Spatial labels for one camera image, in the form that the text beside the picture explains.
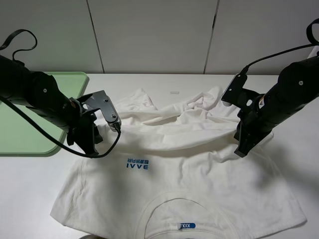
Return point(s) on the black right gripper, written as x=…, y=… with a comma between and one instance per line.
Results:
x=256, y=122

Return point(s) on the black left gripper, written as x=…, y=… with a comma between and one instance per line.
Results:
x=78, y=123

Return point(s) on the white short sleeve shirt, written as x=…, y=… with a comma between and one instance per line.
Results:
x=174, y=175

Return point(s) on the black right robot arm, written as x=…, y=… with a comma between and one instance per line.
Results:
x=297, y=85

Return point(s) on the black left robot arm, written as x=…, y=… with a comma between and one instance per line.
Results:
x=39, y=92

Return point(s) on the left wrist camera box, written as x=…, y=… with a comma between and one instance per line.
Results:
x=99, y=101

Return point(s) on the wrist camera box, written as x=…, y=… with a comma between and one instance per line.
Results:
x=99, y=101
x=236, y=95

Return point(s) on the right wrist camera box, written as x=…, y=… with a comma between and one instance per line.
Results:
x=236, y=95

